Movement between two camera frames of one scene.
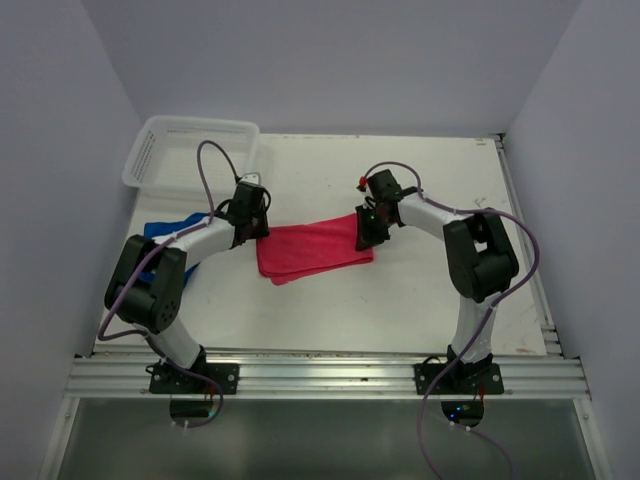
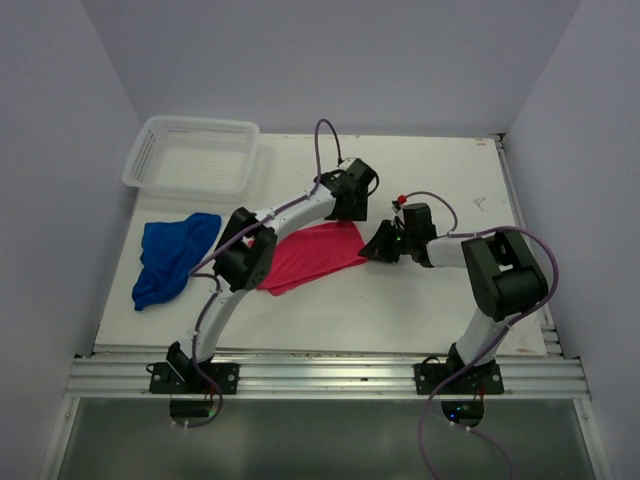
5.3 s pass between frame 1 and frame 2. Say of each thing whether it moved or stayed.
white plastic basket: stayed
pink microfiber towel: stayed
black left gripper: moved
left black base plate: stayed
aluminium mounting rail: stayed
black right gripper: moved
